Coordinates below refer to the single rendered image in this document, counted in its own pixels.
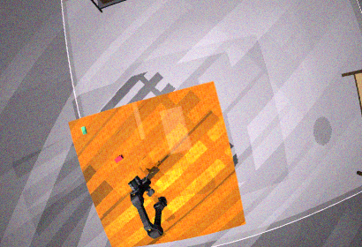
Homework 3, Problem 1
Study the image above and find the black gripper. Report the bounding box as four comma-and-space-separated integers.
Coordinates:
133, 176, 155, 197

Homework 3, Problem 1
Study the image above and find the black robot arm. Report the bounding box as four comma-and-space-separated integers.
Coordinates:
128, 177, 167, 239

